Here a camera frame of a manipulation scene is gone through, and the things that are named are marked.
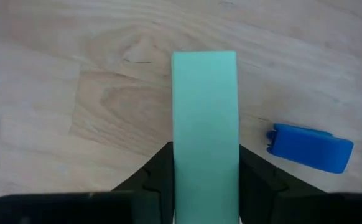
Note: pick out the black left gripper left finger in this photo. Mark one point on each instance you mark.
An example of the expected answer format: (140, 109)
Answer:
(156, 193)

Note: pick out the blue mini stapler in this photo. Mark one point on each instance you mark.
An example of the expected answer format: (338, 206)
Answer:
(311, 149)

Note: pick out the mint green stapler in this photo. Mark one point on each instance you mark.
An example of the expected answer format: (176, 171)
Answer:
(206, 124)

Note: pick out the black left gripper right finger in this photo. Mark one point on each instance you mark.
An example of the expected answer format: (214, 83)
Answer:
(255, 193)

